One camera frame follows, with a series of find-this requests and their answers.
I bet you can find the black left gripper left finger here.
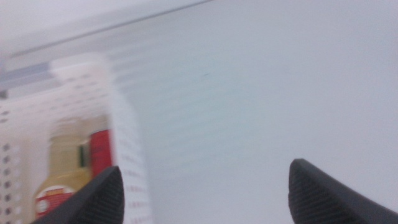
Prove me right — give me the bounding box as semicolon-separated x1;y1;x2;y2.
30;166;125;224

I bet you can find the white perforated plastic basket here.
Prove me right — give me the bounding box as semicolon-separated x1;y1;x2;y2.
0;52;153;224

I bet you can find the yellow tea bottle red label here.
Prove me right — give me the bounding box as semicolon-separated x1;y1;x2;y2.
32;118;109;224

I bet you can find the red soda can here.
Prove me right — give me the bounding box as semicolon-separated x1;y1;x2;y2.
89;129;113;178

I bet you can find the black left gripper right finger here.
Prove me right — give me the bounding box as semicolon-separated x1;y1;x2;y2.
288;158;398;224

